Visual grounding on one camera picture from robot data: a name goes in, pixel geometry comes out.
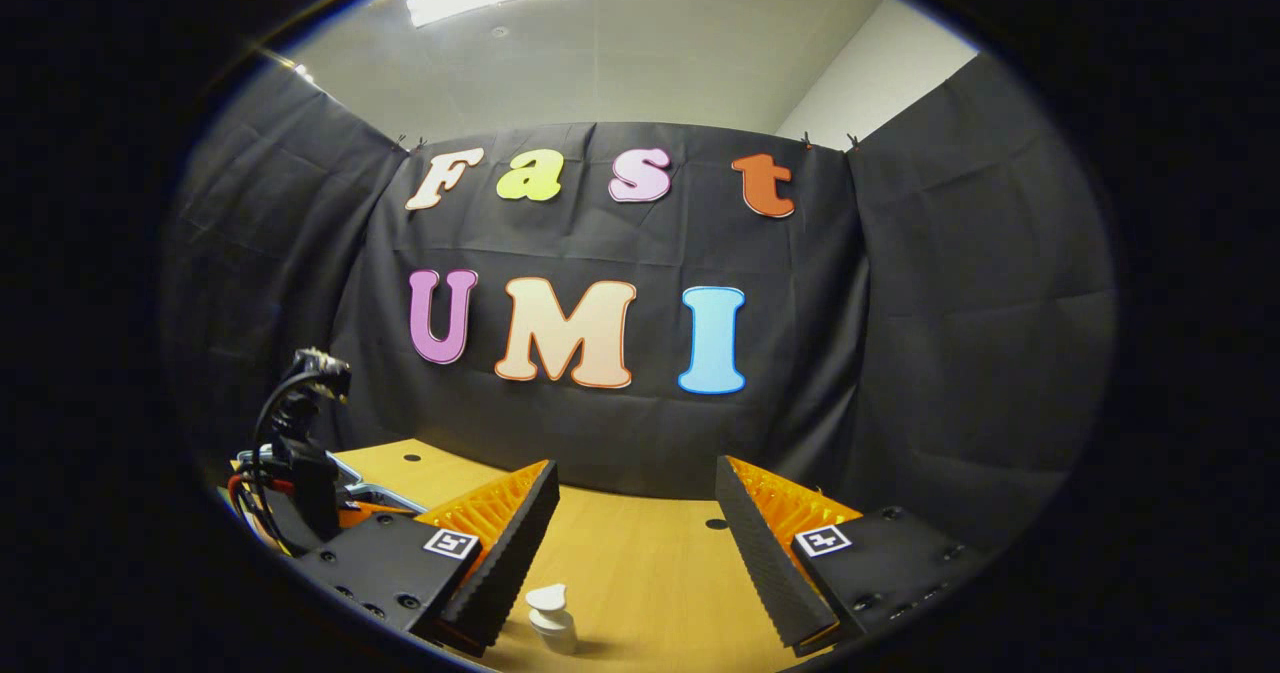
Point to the white pump bottle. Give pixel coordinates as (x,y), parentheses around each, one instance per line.
(553,628)

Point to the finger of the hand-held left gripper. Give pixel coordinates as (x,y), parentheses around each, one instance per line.
(360,511)

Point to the black backdrop cloth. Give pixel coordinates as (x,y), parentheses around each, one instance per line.
(900,353)

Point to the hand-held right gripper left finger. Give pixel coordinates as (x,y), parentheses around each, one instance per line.
(510,553)

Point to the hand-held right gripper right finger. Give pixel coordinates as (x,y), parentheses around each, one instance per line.
(760,553)

